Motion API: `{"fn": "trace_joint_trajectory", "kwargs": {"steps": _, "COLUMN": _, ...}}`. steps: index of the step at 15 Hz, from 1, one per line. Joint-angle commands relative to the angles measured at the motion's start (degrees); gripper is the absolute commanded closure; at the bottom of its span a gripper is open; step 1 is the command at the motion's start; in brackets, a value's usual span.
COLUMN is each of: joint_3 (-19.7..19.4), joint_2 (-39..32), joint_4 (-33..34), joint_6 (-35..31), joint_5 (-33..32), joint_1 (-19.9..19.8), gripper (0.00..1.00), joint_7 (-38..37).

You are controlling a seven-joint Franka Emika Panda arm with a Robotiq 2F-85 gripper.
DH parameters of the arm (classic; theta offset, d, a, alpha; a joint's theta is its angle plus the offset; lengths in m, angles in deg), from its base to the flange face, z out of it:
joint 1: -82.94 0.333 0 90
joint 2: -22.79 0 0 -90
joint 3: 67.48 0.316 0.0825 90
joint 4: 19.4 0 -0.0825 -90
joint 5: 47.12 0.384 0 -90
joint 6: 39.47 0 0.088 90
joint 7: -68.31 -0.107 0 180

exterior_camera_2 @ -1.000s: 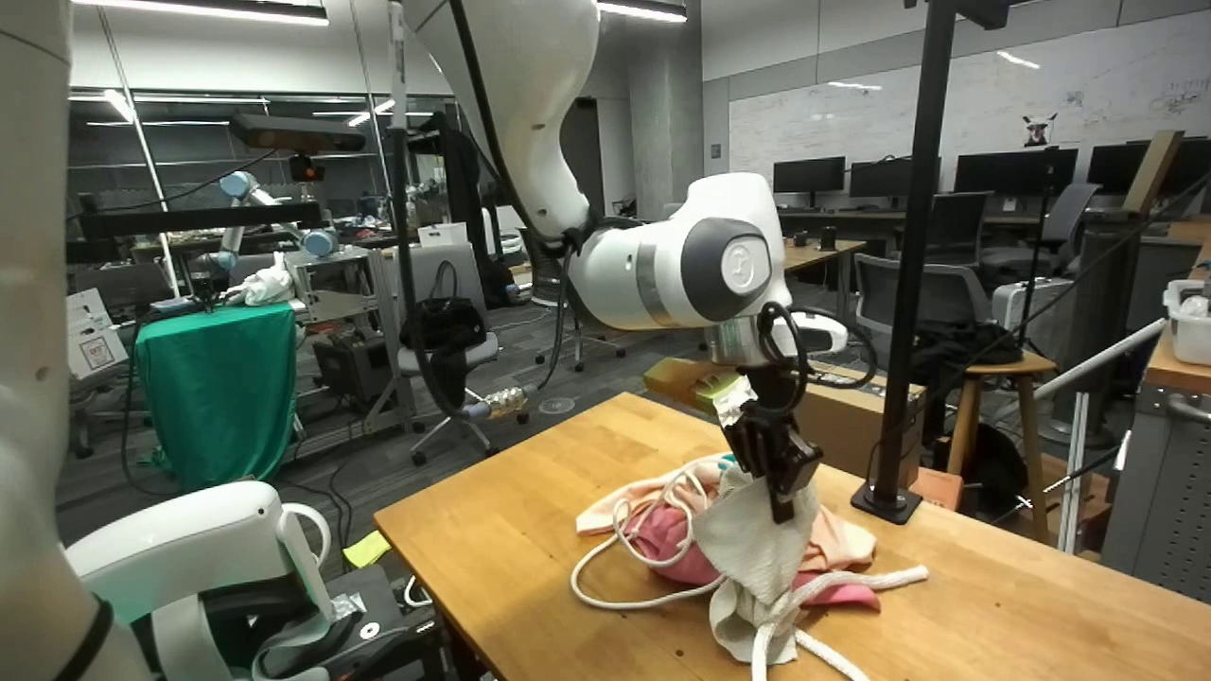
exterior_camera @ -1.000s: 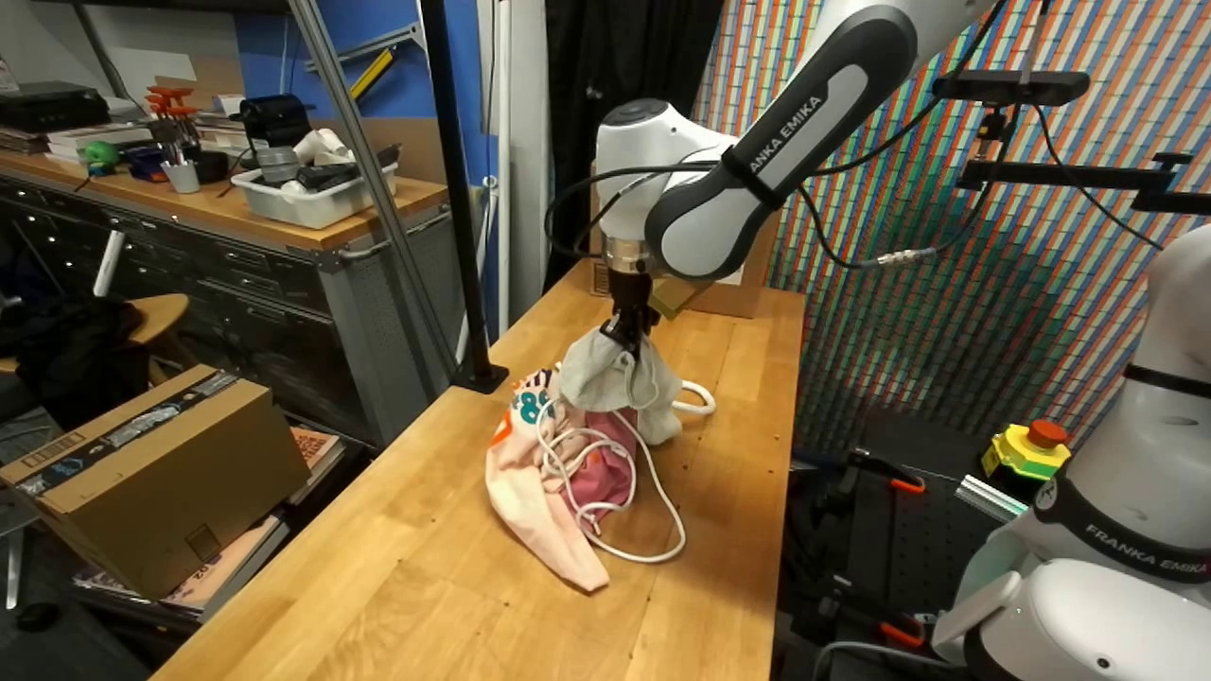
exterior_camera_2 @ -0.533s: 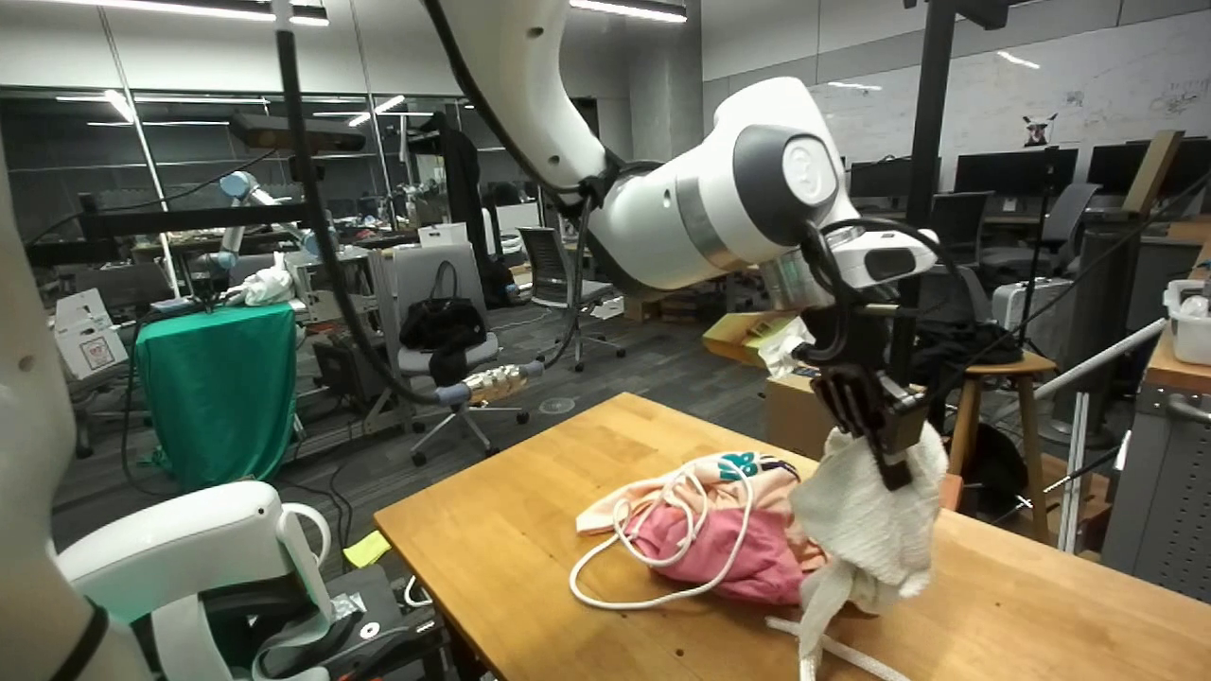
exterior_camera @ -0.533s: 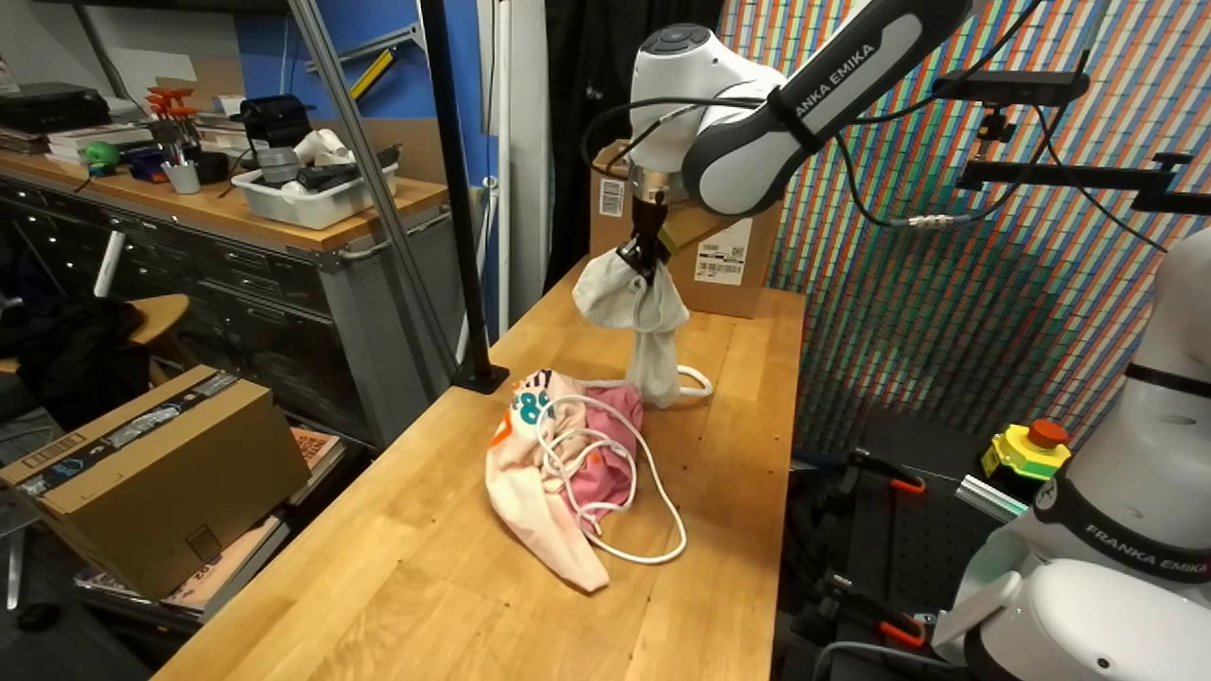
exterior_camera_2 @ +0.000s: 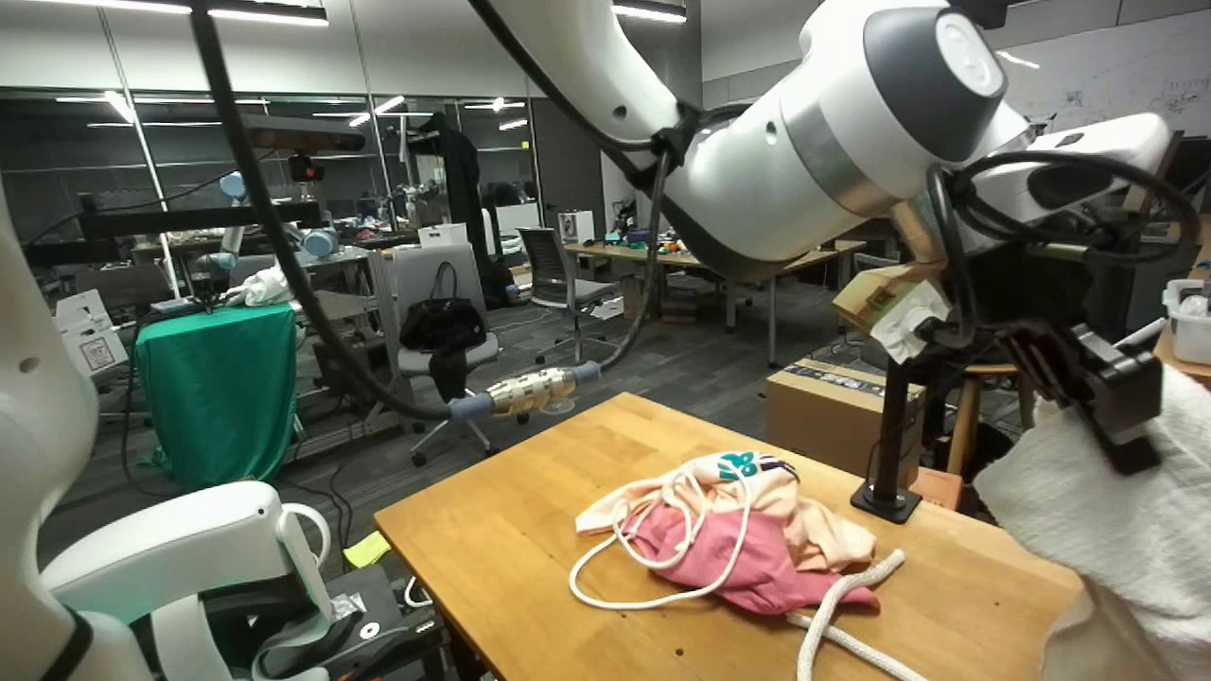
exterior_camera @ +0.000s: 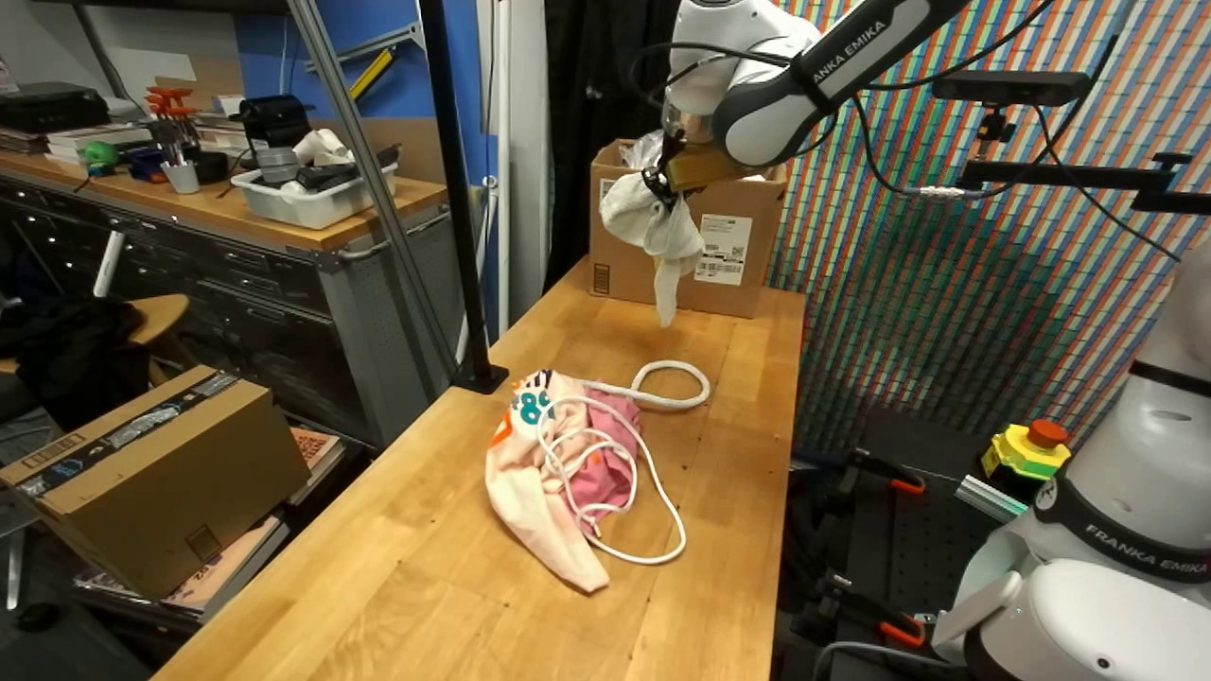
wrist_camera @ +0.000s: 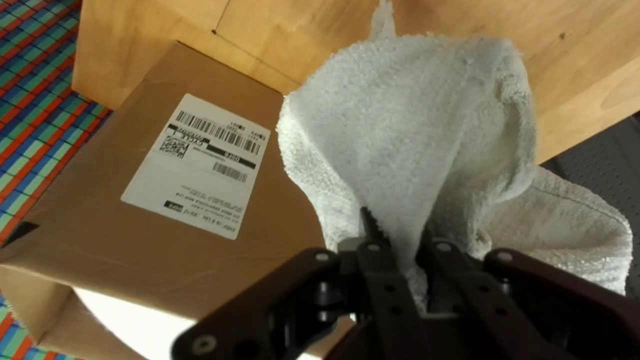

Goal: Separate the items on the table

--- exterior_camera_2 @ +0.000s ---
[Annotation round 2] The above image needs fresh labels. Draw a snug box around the round wooden stool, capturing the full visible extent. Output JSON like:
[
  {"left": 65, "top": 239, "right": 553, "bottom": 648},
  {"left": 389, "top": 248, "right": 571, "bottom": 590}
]
[{"left": 941, "top": 358, "right": 1028, "bottom": 484}]

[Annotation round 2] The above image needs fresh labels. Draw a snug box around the thick white rope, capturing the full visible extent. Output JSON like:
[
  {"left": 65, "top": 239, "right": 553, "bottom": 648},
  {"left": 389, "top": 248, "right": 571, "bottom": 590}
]
[{"left": 788, "top": 545, "right": 930, "bottom": 681}]

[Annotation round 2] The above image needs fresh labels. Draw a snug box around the long brown cardboard box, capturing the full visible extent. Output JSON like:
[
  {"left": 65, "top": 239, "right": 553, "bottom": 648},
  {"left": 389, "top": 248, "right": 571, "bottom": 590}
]
[{"left": 760, "top": 357, "right": 889, "bottom": 480}]

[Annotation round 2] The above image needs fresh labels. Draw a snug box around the ceiling light strip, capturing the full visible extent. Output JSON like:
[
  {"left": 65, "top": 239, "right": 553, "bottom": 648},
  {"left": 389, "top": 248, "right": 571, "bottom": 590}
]
[
  {"left": 609, "top": 0, "right": 692, "bottom": 29},
  {"left": 50, "top": 0, "right": 331, "bottom": 29}
]

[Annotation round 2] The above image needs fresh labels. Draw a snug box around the dark mesh office chair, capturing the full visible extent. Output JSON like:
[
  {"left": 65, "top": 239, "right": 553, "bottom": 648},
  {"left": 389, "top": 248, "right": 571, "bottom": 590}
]
[{"left": 517, "top": 222, "right": 625, "bottom": 368}]

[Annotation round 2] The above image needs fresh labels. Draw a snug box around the peach printed cloth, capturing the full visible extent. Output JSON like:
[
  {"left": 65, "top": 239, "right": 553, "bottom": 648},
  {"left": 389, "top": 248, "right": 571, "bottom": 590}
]
[{"left": 571, "top": 451, "right": 881, "bottom": 576}]

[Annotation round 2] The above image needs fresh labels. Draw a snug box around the wooden top workbench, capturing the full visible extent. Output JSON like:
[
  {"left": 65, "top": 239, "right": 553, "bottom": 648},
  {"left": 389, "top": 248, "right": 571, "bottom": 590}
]
[{"left": 1145, "top": 330, "right": 1211, "bottom": 395}]

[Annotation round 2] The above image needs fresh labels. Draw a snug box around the tan wrist camera box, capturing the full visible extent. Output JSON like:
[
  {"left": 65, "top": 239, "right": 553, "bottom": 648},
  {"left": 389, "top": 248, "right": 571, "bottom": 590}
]
[{"left": 828, "top": 258, "right": 953, "bottom": 371}]

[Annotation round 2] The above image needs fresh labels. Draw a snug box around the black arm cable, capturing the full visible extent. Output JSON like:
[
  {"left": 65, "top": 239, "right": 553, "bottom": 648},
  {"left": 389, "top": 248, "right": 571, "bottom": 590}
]
[{"left": 184, "top": 0, "right": 1202, "bottom": 429}]

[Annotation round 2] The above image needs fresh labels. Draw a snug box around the pale yellow paper note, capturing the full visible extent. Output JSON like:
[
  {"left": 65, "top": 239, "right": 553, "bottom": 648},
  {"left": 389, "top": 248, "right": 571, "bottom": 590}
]
[{"left": 339, "top": 526, "right": 396, "bottom": 571}]

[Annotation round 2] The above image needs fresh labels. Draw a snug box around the white plastic bin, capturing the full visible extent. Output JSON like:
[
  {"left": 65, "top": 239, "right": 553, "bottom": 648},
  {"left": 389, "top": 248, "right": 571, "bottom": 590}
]
[{"left": 1156, "top": 277, "right": 1211, "bottom": 371}]

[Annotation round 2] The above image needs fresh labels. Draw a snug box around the pink cloth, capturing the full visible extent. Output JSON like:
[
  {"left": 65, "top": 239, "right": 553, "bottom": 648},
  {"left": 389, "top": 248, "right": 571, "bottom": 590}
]
[{"left": 625, "top": 498, "right": 881, "bottom": 619}]

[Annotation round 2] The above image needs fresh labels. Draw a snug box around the whitish grey cloth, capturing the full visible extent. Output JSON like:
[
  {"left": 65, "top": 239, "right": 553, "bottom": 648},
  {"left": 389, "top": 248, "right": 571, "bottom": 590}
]
[{"left": 973, "top": 358, "right": 1211, "bottom": 681}]

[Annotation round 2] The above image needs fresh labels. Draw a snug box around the black camera stand pole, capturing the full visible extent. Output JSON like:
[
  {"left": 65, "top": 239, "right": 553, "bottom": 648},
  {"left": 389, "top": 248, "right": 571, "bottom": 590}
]
[{"left": 847, "top": 338, "right": 930, "bottom": 526}]

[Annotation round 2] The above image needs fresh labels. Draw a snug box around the green draped cloth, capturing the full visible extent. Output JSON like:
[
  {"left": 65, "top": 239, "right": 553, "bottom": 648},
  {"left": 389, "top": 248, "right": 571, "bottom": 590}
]
[{"left": 127, "top": 297, "right": 301, "bottom": 493}]

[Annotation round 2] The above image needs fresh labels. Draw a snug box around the grey office chair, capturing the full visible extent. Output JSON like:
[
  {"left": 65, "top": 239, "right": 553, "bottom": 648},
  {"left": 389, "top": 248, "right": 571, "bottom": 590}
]
[{"left": 374, "top": 243, "right": 504, "bottom": 468}]

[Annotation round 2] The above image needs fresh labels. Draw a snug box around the black handbag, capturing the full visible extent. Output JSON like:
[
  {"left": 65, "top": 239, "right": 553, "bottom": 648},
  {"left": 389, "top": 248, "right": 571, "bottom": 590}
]
[{"left": 396, "top": 258, "right": 491, "bottom": 357}]

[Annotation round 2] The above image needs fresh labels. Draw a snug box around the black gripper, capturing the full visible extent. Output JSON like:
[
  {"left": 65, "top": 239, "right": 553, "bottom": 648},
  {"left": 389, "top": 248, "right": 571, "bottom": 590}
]
[{"left": 997, "top": 314, "right": 1165, "bottom": 478}]

